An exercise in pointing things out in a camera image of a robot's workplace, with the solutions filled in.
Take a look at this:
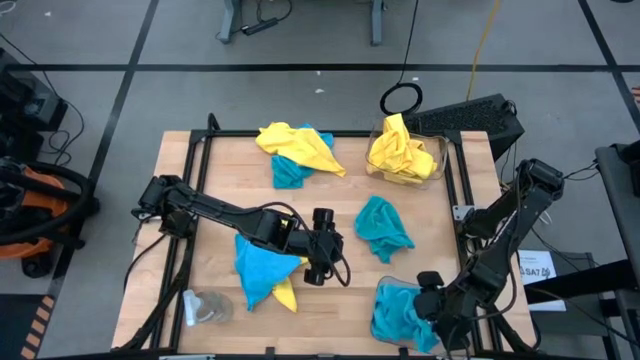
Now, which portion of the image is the black aluminium table frame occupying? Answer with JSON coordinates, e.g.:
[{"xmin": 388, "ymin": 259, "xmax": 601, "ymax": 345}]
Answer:
[{"xmin": 112, "ymin": 112, "xmax": 540, "ymax": 360}]

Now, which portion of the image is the black power strip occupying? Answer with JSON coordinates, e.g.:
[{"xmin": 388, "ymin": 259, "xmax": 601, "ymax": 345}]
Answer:
[{"xmin": 241, "ymin": 17, "xmax": 280, "ymax": 37}]

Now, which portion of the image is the clear plastic basket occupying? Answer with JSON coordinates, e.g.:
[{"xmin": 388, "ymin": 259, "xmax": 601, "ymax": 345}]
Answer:
[
  {"xmin": 369, "ymin": 274, "xmax": 469, "ymax": 357},
  {"xmin": 364, "ymin": 119, "xmax": 449, "ymax": 190}
]

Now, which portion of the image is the black vacuum hose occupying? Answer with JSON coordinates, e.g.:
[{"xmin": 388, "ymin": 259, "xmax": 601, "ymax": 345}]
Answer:
[{"xmin": 0, "ymin": 159, "xmax": 96, "ymax": 246}]

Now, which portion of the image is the grey desk leg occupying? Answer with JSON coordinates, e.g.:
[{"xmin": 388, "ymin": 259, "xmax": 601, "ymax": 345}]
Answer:
[
  {"xmin": 215, "ymin": 0, "xmax": 242, "ymax": 45},
  {"xmin": 369, "ymin": 0, "xmax": 389, "ymax": 47}
]

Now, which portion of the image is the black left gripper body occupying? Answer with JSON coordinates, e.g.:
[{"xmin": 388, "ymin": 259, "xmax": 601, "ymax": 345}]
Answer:
[{"xmin": 294, "ymin": 207, "xmax": 347, "ymax": 287}]

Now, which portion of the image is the white paper sheet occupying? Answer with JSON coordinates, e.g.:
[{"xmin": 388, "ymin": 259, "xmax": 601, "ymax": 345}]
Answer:
[{"xmin": 516, "ymin": 248, "xmax": 568, "ymax": 312}]

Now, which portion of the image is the orange vacuum cleaner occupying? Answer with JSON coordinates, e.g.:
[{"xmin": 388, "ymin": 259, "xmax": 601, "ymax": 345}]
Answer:
[{"xmin": 0, "ymin": 157, "xmax": 101, "ymax": 279}]

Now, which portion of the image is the black hanging cable coil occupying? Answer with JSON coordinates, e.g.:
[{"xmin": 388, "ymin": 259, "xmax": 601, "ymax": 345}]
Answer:
[{"xmin": 378, "ymin": 0, "xmax": 425, "ymax": 117}]

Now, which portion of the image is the clear plastic wrapper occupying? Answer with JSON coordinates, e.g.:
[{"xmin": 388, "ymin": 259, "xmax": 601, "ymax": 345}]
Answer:
[{"xmin": 181, "ymin": 288, "xmax": 235, "ymax": 327}]

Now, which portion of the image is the blue microfiber towel white label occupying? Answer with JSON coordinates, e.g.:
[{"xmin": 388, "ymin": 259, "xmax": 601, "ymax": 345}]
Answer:
[{"xmin": 233, "ymin": 233, "xmax": 304, "ymax": 312}]

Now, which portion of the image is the teal microfiber towel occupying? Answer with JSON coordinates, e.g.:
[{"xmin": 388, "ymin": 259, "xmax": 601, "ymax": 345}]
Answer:
[
  {"xmin": 374, "ymin": 319, "xmax": 442, "ymax": 355},
  {"xmin": 270, "ymin": 123, "xmax": 335, "ymax": 191},
  {"xmin": 353, "ymin": 194, "xmax": 417, "ymax": 265}
]

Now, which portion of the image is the black equipment stack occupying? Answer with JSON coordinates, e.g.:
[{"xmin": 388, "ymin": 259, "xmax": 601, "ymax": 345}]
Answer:
[{"xmin": 0, "ymin": 47, "xmax": 70, "ymax": 164}]

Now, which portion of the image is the yellow microfiber towel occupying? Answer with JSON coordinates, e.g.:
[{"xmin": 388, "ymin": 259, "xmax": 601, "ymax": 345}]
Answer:
[
  {"xmin": 399, "ymin": 139, "xmax": 440, "ymax": 182},
  {"xmin": 367, "ymin": 149, "xmax": 416, "ymax": 187},
  {"xmin": 382, "ymin": 112, "xmax": 412, "ymax": 166},
  {"xmin": 254, "ymin": 121, "xmax": 348, "ymax": 179},
  {"xmin": 271, "ymin": 256, "xmax": 310, "ymax": 315}
]

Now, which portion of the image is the yellow hanging cable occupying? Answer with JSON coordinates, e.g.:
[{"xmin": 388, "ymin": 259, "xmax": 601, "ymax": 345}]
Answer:
[{"xmin": 465, "ymin": 0, "xmax": 502, "ymax": 102}]

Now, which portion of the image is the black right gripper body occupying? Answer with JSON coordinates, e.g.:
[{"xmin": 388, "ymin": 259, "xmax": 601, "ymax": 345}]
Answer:
[{"xmin": 413, "ymin": 271, "xmax": 471, "ymax": 351}]

